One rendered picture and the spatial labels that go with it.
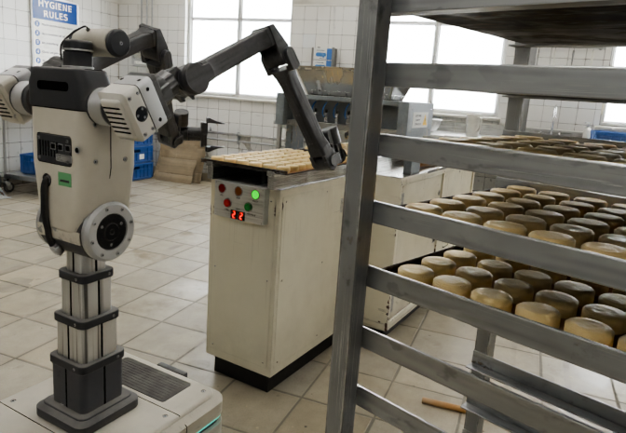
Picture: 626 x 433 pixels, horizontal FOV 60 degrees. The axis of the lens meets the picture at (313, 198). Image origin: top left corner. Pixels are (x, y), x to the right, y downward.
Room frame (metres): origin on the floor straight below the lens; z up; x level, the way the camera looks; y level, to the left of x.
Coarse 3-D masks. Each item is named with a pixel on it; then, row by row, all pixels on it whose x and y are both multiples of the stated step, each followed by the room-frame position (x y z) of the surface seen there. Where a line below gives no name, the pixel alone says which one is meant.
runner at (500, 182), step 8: (496, 184) 1.03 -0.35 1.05; (504, 184) 1.02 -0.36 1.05; (512, 184) 1.01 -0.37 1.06; (520, 184) 1.00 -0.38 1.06; (528, 184) 0.99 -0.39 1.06; (536, 184) 0.98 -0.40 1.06; (544, 184) 0.97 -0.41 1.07; (560, 192) 0.95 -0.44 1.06; (568, 192) 0.94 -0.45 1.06; (576, 192) 0.93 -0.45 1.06; (584, 192) 0.92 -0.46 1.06; (608, 200) 0.90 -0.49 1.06; (616, 200) 0.89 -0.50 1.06; (624, 200) 0.88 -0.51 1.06
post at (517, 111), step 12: (516, 48) 1.03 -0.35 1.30; (528, 48) 1.02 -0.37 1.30; (516, 60) 1.03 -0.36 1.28; (528, 60) 1.02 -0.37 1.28; (516, 108) 1.02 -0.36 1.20; (528, 108) 1.04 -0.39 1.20; (516, 120) 1.02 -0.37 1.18; (480, 336) 1.03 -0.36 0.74; (492, 336) 1.02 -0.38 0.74; (480, 348) 1.03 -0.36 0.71; (492, 348) 1.03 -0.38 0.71; (468, 420) 1.03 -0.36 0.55; (480, 420) 1.02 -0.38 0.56; (480, 432) 1.03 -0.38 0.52
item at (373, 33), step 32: (384, 0) 0.70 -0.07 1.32; (384, 32) 0.70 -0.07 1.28; (384, 64) 0.71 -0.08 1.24; (352, 96) 0.71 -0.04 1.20; (352, 128) 0.70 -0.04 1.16; (352, 160) 0.70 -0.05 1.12; (352, 192) 0.70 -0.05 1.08; (352, 224) 0.69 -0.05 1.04; (352, 256) 0.69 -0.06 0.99; (352, 288) 0.69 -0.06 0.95; (352, 320) 0.69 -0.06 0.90; (352, 352) 0.70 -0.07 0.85; (352, 384) 0.70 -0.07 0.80; (352, 416) 0.71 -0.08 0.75
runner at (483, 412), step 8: (472, 400) 1.02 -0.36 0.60; (464, 408) 1.01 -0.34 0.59; (472, 408) 1.01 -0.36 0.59; (480, 408) 1.01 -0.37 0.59; (488, 408) 1.00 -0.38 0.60; (480, 416) 0.98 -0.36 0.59; (488, 416) 0.98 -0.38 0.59; (496, 416) 0.99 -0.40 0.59; (504, 416) 0.98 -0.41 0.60; (496, 424) 0.96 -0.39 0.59; (504, 424) 0.96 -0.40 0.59; (512, 424) 0.96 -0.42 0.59; (520, 424) 0.95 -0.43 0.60; (512, 432) 0.94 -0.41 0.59; (520, 432) 0.94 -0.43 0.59; (528, 432) 0.94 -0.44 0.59; (536, 432) 0.93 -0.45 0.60
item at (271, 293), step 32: (288, 192) 1.99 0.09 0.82; (320, 192) 2.20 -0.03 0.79; (224, 224) 2.08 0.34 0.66; (256, 224) 2.00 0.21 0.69; (288, 224) 2.00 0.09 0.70; (320, 224) 2.22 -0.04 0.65; (224, 256) 2.08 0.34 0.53; (256, 256) 1.99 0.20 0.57; (288, 256) 2.01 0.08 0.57; (320, 256) 2.23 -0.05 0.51; (224, 288) 2.07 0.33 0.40; (256, 288) 1.99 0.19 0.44; (288, 288) 2.03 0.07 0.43; (320, 288) 2.25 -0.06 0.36; (224, 320) 2.07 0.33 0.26; (256, 320) 1.99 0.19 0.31; (288, 320) 2.04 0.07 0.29; (320, 320) 2.27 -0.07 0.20; (224, 352) 2.07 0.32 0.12; (256, 352) 1.98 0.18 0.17; (288, 352) 2.05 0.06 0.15; (320, 352) 2.35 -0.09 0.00; (256, 384) 2.02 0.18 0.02
